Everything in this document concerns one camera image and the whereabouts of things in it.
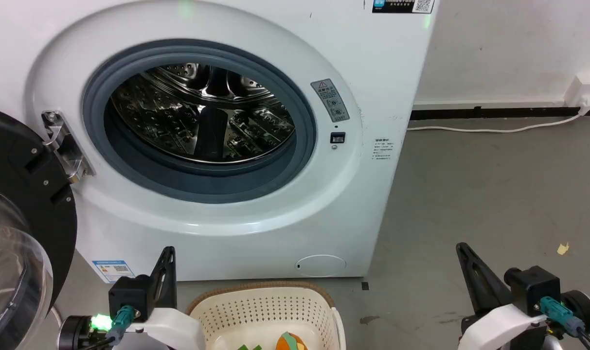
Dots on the yellow paper scrap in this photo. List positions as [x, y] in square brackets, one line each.
[562, 249]

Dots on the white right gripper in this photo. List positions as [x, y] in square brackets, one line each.
[501, 325]

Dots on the green pointed plastic object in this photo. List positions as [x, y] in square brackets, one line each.
[248, 347]

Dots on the metal door hinge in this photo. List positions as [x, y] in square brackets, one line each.
[65, 143]

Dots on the cream perforated laundry basket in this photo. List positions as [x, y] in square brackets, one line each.
[260, 311]

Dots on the blue energy label sticker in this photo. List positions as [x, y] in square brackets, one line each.
[112, 270]

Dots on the grey rubber door gasket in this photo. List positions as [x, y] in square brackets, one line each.
[202, 182]

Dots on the black door latch slot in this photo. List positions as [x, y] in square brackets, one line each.
[337, 138]

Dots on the stainless steel washer drum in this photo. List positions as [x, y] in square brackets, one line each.
[202, 114]

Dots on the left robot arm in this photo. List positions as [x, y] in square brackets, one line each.
[76, 333]

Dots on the white wall power socket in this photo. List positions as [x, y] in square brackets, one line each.
[586, 91]

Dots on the grey warning sticker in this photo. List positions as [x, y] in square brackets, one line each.
[330, 100]

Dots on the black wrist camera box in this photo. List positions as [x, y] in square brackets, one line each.
[535, 287]
[129, 294]

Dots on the round white filter cover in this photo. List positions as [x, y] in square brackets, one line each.
[320, 266]

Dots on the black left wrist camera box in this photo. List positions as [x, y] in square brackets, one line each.
[129, 294]

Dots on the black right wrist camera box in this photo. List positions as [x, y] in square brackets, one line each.
[535, 287]

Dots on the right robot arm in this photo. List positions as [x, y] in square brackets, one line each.
[581, 308]

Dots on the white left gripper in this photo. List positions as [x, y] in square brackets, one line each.
[175, 325]

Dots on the orange and teal patterned egg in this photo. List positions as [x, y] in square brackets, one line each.
[291, 342]

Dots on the white front-load washing machine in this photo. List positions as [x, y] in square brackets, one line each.
[353, 63]

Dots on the black round washer door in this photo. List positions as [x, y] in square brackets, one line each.
[12, 194]

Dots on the black QR code sticker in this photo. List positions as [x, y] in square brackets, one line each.
[404, 5]

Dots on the black baseboard strip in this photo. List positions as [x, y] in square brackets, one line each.
[494, 113]

